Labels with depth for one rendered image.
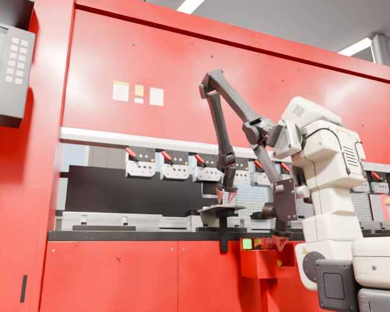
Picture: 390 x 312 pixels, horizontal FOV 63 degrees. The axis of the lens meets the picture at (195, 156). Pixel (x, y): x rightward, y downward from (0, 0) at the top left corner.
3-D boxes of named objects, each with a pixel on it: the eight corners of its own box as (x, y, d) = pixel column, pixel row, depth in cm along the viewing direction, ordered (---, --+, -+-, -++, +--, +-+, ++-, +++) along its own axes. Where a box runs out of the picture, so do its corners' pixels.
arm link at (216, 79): (200, 66, 143) (218, 60, 146) (197, 89, 154) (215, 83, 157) (259, 137, 122) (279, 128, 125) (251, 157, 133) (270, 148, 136)
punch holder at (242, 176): (228, 181, 192) (226, 155, 196) (221, 184, 199) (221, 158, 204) (249, 183, 197) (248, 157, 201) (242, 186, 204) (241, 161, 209)
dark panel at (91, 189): (62, 232, 201) (69, 164, 213) (62, 232, 203) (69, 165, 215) (223, 233, 241) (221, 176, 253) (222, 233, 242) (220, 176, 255)
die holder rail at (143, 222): (60, 231, 153) (62, 212, 155) (60, 232, 158) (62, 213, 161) (161, 232, 170) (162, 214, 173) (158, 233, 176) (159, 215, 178)
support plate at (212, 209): (216, 206, 159) (216, 204, 159) (197, 212, 182) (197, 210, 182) (248, 207, 165) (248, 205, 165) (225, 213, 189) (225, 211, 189)
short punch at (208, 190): (203, 197, 187) (202, 181, 189) (201, 197, 189) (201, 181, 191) (218, 197, 190) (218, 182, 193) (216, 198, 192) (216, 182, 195)
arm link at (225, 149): (202, 85, 147) (221, 78, 151) (197, 84, 152) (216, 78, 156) (223, 168, 162) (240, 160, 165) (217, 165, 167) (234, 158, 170)
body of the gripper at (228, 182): (215, 186, 171) (218, 173, 169) (232, 187, 174) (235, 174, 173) (220, 190, 165) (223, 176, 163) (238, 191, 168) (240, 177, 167)
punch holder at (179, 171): (163, 177, 177) (164, 148, 182) (159, 180, 185) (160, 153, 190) (189, 179, 183) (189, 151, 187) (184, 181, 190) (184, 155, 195)
